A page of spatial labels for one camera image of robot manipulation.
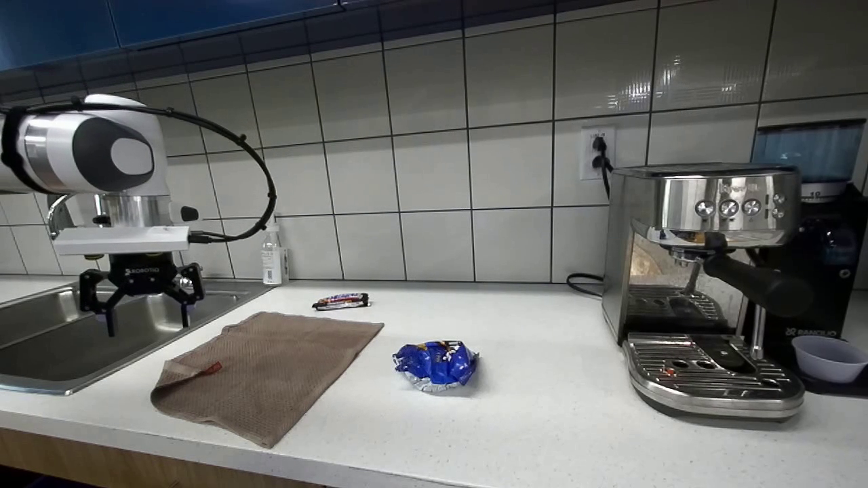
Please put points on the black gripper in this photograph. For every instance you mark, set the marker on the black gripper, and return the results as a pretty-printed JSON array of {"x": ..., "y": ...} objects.
[{"x": 140, "y": 275}]

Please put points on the brown towel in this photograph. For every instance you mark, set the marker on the brown towel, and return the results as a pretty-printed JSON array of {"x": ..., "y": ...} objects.
[{"x": 260, "y": 379}]

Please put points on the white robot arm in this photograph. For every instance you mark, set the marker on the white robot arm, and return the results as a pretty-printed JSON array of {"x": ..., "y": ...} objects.
[{"x": 105, "y": 169}]

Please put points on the chrome faucet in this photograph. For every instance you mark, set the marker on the chrome faucet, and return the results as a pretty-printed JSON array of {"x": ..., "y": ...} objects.
[{"x": 113, "y": 214}]

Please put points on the stainless steel sink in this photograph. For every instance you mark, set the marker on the stainless steel sink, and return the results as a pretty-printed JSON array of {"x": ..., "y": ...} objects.
[{"x": 50, "y": 345}]

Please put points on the white soap bottle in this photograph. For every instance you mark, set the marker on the white soap bottle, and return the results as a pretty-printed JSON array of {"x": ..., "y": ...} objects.
[{"x": 273, "y": 256}]

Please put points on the dark candy bar wrapper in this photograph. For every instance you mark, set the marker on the dark candy bar wrapper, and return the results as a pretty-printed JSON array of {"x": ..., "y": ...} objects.
[{"x": 342, "y": 302}]

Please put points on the blue crumpled snack bag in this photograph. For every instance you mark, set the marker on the blue crumpled snack bag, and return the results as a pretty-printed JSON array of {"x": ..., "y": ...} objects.
[{"x": 439, "y": 365}]

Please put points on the stainless espresso machine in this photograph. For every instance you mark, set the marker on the stainless espresso machine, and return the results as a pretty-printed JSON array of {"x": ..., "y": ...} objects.
[{"x": 686, "y": 298}]

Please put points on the purple plastic cup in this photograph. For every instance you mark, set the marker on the purple plastic cup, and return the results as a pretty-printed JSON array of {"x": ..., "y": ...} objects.
[{"x": 829, "y": 360}]

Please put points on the black coffee grinder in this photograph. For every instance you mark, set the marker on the black coffee grinder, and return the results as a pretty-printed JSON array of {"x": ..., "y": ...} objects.
[{"x": 829, "y": 243}]

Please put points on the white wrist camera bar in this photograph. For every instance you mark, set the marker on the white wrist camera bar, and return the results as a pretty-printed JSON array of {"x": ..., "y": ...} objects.
[{"x": 120, "y": 239}]

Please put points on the white wall outlet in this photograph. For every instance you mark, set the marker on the white wall outlet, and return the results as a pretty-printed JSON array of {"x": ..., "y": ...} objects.
[{"x": 593, "y": 146}]

